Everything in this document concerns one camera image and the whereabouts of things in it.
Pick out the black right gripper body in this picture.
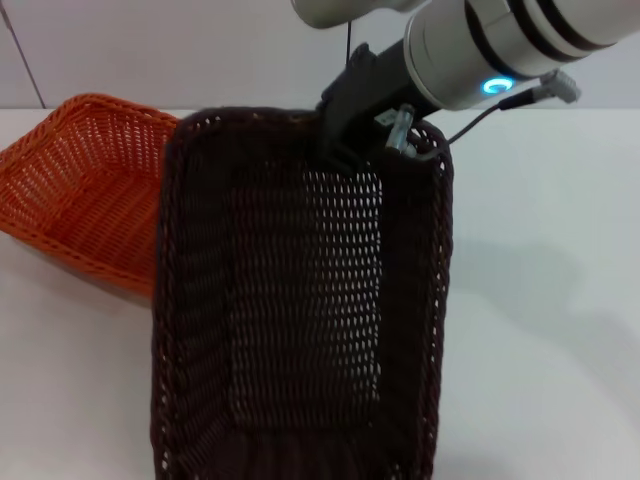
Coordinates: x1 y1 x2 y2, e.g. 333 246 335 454
313 42 437 167

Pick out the dark brown woven plastic basket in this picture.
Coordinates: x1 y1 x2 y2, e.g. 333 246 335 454
149 106 455 480

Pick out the orange woven plastic basket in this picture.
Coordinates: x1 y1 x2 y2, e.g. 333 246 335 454
0 93 180 307

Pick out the grey cable with metal plug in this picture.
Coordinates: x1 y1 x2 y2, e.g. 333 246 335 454
383 68 582 162

